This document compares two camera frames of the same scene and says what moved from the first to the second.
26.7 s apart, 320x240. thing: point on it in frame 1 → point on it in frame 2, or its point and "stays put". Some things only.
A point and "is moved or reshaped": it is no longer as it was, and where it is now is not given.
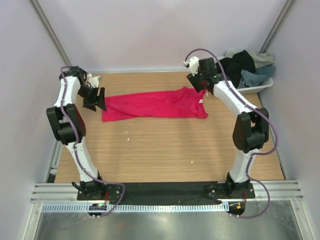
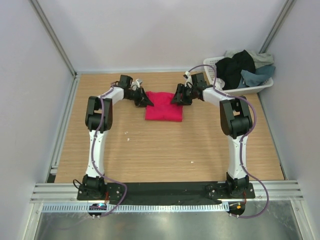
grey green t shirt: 260,59 stays put
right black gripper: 193,80 → 181,89
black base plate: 169,193 stays put
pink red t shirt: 183,102 is moved or reshaped
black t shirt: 242,61 stays put
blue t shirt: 253,79 stays put
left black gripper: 90,104 → 143,101
